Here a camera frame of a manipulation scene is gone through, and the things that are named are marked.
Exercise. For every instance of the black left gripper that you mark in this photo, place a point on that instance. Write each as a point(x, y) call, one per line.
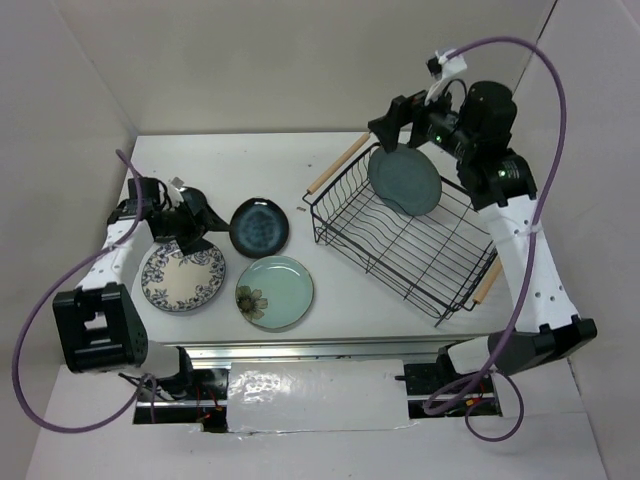
point(199, 224)

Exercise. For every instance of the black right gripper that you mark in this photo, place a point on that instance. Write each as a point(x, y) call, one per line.
point(404, 109)

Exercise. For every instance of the large grey-blue plate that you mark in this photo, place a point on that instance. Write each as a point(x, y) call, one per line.
point(406, 180)

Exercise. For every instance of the dark blue plate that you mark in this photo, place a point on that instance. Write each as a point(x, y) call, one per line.
point(259, 228)

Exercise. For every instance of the light teal flower plate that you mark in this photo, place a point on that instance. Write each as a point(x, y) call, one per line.
point(274, 293)

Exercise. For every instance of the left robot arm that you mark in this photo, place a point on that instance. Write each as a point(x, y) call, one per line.
point(98, 324)

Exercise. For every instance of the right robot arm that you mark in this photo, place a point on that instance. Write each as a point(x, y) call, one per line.
point(503, 192)

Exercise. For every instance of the blue floral white plate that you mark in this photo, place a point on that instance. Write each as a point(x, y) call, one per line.
point(174, 282)

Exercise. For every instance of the white foil cover panel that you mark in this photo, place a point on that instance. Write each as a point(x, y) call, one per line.
point(316, 396)

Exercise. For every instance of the wooden rack handle far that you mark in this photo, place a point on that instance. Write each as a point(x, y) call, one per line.
point(338, 163)

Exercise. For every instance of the wooden rack handle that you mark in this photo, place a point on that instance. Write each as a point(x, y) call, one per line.
point(487, 282)
point(338, 163)

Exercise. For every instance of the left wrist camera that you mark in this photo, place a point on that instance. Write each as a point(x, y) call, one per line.
point(175, 188)

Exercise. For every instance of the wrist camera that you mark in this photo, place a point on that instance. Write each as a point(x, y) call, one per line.
point(444, 65)
point(175, 188)

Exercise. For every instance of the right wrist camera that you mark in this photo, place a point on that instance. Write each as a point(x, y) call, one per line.
point(444, 65)

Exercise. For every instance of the black wire dish rack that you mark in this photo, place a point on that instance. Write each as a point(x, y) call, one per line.
point(436, 261)

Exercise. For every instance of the wooden rack handle near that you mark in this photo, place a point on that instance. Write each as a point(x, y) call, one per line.
point(487, 282)

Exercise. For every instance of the aluminium table rail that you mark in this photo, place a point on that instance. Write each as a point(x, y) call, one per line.
point(410, 348)

